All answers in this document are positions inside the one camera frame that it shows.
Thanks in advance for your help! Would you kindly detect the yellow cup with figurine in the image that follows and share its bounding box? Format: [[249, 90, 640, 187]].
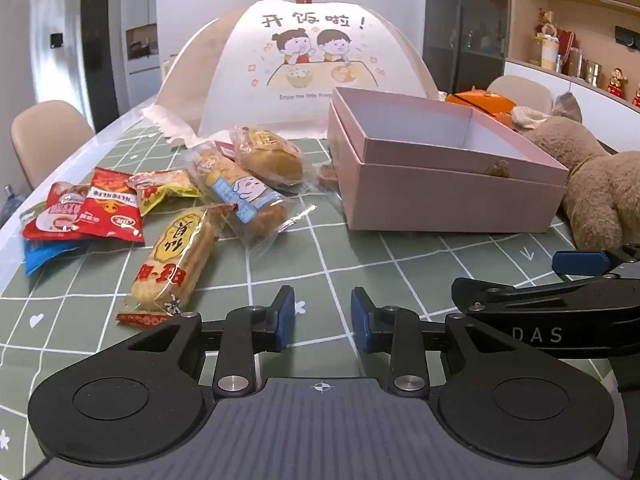
[[534, 7, 562, 72]]

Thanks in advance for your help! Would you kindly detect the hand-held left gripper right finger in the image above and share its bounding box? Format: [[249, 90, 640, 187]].
[[350, 287, 519, 399]]

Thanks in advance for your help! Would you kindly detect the wooden wall shelf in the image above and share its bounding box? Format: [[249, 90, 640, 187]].
[[505, 0, 640, 111]]

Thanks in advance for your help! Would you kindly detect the orange paper bag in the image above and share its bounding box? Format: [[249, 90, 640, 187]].
[[445, 89, 519, 128]]

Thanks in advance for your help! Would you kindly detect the brown plush toy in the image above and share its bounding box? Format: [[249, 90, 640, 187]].
[[520, 92, 640, 251]]

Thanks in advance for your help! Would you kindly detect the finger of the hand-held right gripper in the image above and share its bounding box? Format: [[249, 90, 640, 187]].
[[451, 277, 640, 314], [552, 243, 640, 277]]

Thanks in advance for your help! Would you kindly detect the blue label bread packet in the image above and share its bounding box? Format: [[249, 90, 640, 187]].
[[187, 142, 318, 261]]

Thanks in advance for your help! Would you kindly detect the green grid tablecloth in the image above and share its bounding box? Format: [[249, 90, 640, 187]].
[[0, 122, 581, 461]]

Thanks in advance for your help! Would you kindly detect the red yellow snack packet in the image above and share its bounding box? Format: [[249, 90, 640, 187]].
[[125, 169, 202, 217]]

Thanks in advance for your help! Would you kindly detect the black wall panel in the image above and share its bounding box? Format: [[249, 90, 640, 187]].
[[614, 25, 640, 49]]

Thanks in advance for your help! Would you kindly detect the dark glass cabinet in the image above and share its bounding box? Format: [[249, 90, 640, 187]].
[[422, 0, 511, 96]]

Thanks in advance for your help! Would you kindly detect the red chili snack packet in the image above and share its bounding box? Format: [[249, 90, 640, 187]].
[[80, 166, 146, 244]]

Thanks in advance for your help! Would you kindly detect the dark door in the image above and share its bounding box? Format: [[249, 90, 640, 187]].
[[80, 0, 121, 133]]

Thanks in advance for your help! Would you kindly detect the blue snack packet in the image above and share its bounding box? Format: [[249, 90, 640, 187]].
[[24, 237, 96, 277]]

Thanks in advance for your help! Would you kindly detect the golden cake packet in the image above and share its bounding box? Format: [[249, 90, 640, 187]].
[[231, 126, 313, 193]]

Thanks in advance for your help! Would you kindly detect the red white snack packet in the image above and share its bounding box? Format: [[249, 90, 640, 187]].
[[21, 181, 93, 241]]

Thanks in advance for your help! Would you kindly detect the pink cardboard box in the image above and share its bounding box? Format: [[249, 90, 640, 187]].
[[327, 86, 570, 234]]

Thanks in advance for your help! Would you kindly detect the white tall cabinet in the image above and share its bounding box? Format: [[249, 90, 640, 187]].
[[122, 0, 161, 111]]

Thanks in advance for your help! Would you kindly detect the yellow rice cracker pack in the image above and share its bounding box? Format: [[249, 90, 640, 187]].
[[116, 203, 236, 329]]

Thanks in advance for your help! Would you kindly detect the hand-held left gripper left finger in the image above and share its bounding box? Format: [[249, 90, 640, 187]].
[[127, 285, 297, 399]]

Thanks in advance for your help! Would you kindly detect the cartoon print mesh food cover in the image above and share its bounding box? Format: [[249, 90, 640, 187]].
[[141, 0, 440, 149]]

